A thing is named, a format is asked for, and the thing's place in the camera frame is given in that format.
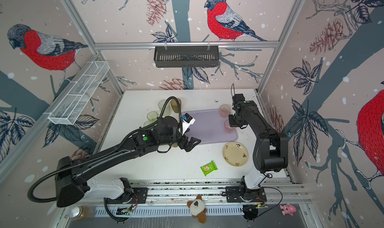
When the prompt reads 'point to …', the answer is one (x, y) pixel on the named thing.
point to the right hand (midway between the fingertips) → (235, 125)
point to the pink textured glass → (224, 110)
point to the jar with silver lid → (84, 212)
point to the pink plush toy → (288, 209)
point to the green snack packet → (209, 168)
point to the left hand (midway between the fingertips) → (195, 136)
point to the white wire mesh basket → (68, 107)
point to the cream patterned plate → (235, 153)
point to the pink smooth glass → (227, 128)
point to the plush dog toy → (197, 209)
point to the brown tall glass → (174, 104)
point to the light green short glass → (152, 115)
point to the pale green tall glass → (167, 110)
